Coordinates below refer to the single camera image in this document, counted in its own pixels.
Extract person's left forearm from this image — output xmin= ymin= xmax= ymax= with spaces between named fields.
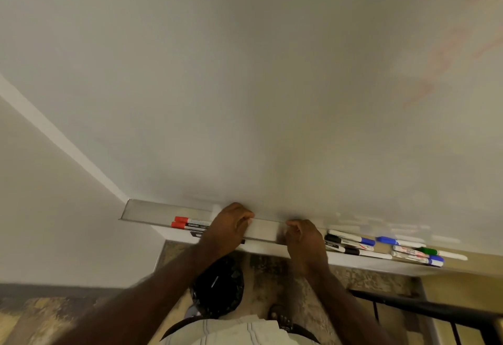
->
xmin=54 ymin=242 xmax=225 ymax=345

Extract person's black trousers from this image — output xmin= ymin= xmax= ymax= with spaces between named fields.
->
xmin=160 ymin=314 xmax=321 ymax=344

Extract person's white striped shirt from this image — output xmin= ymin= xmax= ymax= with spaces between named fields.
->
xmin=159 ymin=314 xmax=320 ymax=345

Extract person's right hand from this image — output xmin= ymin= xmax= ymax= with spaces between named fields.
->
xmin=283 ymin=219 xmax=331 ymax=278

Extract metal marker tray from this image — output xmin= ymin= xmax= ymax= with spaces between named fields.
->
xmin=119 ymin=198 xmax=503 ymax=278

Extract person's right forearm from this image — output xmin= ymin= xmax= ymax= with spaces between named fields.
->
xmin=300 ymin=262 xmax=393 ymax=345

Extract black trash bin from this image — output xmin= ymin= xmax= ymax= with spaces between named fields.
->
xmin=190 ymin=254 xmax=246 ymax=318

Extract black whiteboard marker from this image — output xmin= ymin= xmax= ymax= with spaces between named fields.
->
xmin=344 ymin=246 xmax=393 ymax=261
xmin=324 ymin=233 xmax=375 ymax=252

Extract white whiteboard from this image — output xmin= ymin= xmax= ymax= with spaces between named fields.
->
xmin=0 ymin=0 xmax=503 ymax=257

